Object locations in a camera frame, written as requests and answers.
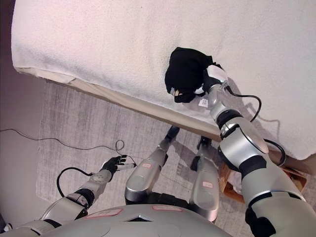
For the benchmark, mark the black garment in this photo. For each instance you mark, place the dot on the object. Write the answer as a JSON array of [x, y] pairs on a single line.
[[185, 71]]

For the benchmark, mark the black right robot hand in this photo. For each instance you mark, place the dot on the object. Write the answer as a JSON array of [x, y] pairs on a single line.
[[217, 74]]

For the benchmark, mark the woven wicker basket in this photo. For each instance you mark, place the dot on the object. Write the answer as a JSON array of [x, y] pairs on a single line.
[[229, 190]]

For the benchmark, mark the silver left robot leg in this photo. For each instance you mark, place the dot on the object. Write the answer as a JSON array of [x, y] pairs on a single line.
[[143, 177]]

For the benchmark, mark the silver robot leg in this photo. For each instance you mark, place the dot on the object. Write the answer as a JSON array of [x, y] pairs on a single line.
[[206, 185], [143, 177]]

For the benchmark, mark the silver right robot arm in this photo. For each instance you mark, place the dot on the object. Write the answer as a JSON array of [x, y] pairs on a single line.
[[244, 148]]

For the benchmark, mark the beige bed sheet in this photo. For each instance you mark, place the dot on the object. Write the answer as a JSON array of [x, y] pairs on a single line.
[[148, 111]]

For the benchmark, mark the white cloth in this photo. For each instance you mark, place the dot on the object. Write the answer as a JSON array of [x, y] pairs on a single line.
[[237, 180]]

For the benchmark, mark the silver right robot leg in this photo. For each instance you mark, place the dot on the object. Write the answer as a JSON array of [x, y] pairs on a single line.
[[206, 185]]

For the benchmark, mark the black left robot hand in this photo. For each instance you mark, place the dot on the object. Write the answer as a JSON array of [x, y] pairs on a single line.
[[113, 164]]

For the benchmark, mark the white fleece blanket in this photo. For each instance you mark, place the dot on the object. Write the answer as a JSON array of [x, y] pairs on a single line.
[[98, 37]]

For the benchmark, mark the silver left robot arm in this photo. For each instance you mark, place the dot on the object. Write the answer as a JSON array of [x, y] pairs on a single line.
[[96, 182]]

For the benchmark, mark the grey robot torso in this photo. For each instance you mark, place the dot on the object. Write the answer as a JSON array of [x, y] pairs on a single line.
[[138, 227]]

